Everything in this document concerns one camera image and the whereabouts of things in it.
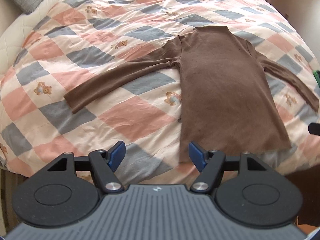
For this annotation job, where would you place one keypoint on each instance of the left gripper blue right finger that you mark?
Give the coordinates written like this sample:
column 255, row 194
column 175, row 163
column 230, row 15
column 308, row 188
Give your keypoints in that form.
column 201, row 157

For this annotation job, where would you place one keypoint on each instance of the checkered pink grey quilt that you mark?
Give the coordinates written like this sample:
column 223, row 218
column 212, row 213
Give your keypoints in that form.
column 79, row 39

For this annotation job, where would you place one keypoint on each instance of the brown long sleeve sweater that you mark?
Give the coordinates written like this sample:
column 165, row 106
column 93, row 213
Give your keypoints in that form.
column 226, row 100

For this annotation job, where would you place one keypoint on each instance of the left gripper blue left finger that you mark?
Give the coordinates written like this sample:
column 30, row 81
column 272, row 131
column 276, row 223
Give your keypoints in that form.
column 112, row 157

